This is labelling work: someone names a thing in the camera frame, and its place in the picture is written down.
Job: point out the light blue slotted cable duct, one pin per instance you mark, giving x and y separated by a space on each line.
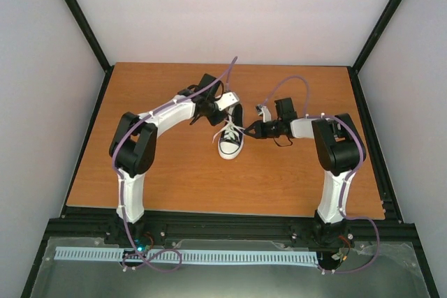
189 257

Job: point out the clear acrylic cover plate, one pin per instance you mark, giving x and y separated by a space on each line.
393 274

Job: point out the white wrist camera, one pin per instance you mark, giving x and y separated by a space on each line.
264 113
227 100

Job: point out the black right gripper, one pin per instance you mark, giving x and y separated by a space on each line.
258 124

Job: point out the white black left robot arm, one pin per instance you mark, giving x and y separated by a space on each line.
133 146

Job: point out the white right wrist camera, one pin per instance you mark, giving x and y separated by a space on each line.
264 113

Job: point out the black white canvas sneaker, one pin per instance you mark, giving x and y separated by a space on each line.
227 150

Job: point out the white shoelace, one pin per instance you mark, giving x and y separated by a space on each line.
230 133

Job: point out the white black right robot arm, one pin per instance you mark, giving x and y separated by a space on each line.
340 152

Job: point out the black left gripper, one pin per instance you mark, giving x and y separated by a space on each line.
216 119

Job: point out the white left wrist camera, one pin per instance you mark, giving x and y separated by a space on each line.
227 100

